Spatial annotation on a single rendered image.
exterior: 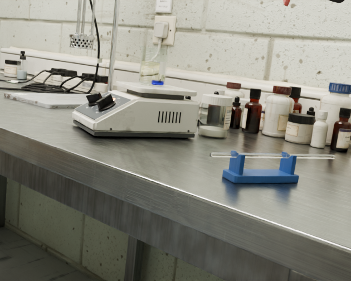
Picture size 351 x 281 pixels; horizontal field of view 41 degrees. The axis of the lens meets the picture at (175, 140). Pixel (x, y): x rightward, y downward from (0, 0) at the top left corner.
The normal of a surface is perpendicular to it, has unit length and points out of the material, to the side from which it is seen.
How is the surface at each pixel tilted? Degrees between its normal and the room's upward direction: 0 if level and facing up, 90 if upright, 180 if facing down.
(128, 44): 90
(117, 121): 90
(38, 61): 90
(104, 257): 90
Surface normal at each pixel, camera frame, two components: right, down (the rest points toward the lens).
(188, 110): 0.47, 0.21
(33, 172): -0.65, 0.06
